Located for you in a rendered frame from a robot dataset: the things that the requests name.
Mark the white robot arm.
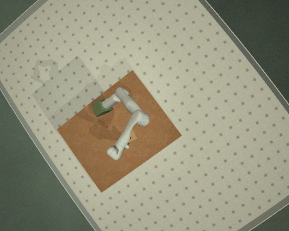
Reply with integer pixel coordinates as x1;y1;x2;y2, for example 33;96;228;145
102;87;149;160

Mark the tan square mat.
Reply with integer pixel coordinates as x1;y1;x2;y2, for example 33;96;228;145
128;129;137;143

